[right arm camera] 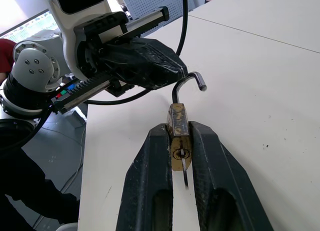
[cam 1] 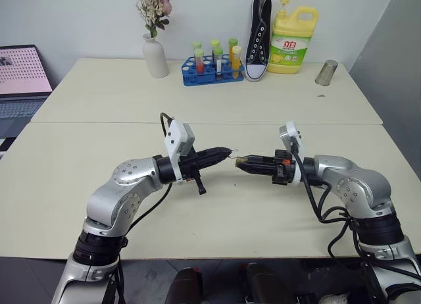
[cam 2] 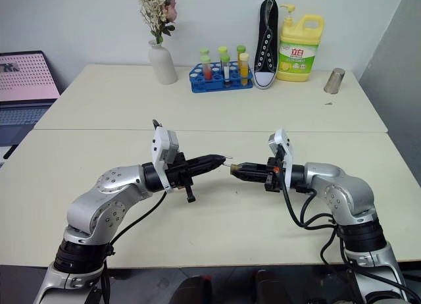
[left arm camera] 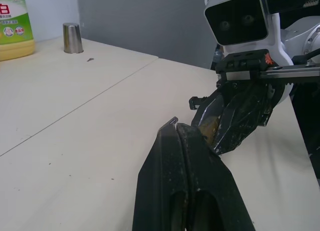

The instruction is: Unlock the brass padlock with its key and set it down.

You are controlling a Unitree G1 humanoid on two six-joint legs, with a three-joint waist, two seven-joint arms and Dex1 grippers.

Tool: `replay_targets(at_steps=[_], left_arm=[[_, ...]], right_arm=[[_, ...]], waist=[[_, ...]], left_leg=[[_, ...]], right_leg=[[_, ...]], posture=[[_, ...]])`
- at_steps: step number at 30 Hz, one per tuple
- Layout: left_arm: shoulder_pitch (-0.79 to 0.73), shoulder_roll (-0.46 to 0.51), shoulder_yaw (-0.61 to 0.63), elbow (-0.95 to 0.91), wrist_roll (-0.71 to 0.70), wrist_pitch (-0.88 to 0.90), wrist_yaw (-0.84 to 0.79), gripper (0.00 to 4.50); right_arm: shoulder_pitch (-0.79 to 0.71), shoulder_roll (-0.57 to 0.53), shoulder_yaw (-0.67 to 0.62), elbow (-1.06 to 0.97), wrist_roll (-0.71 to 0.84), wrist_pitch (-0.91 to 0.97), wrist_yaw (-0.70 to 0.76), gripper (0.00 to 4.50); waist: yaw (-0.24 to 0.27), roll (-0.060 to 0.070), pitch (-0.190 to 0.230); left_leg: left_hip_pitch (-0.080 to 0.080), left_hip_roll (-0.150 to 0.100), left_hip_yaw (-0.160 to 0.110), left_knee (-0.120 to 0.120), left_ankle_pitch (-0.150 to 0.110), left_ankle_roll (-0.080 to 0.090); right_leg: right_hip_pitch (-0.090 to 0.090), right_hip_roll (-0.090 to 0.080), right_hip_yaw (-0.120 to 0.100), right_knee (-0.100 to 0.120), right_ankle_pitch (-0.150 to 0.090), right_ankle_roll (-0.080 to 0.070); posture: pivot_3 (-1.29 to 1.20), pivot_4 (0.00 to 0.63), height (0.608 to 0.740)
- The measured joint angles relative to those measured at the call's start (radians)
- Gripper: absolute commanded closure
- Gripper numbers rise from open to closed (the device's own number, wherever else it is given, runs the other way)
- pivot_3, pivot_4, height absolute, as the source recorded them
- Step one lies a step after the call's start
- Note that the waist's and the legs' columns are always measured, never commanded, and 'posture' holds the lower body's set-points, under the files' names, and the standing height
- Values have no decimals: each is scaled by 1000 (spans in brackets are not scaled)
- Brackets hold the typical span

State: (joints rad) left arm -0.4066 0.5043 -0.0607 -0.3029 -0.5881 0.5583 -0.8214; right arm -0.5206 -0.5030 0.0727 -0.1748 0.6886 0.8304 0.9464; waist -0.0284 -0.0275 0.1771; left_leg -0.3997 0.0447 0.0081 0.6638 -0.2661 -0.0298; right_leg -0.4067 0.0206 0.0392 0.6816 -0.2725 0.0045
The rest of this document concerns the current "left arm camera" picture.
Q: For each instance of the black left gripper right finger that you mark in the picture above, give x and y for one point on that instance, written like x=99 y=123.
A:
x=210 y=186

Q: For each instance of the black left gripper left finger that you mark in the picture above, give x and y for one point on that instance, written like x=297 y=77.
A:
x=160 y=171

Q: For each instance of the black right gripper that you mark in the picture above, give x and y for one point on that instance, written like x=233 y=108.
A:
x=240 y=63

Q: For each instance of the stainless steel cup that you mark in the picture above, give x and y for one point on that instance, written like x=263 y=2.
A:
x=72 y=38

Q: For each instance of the yellow detergent bottle green label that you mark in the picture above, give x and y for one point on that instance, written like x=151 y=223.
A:
x=15 y=41

